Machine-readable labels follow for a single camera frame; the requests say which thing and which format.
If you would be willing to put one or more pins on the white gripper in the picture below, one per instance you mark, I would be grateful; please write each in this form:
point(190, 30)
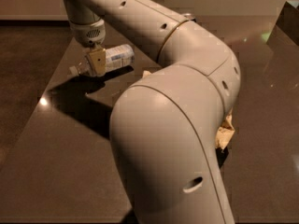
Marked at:
point(89, 34)

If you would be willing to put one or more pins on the clear plastic water bottle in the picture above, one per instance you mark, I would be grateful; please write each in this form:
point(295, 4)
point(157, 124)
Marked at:
point(116, 58)

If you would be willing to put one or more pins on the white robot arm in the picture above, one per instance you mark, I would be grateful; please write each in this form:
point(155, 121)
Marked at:
point(163, 127)

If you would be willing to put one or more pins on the dark blue soda can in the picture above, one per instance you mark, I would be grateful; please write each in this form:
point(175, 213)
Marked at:
point(189, 17)

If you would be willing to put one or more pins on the crumpled chip bag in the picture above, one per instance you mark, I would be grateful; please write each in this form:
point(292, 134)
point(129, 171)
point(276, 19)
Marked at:
point(224, 131)

